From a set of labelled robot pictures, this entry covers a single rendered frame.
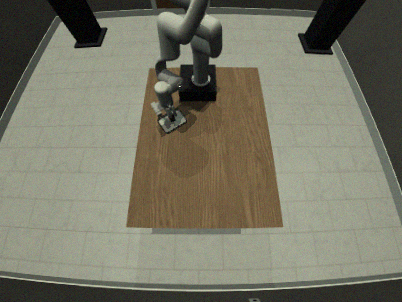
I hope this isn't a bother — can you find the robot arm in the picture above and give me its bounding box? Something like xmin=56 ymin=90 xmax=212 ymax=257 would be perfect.
xmin=151 ymin=0 xmax=223 ymax=118

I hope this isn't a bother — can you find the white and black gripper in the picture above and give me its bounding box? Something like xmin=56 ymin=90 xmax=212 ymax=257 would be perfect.
xmin=164 ymin=105 xmax=177 ymax=122

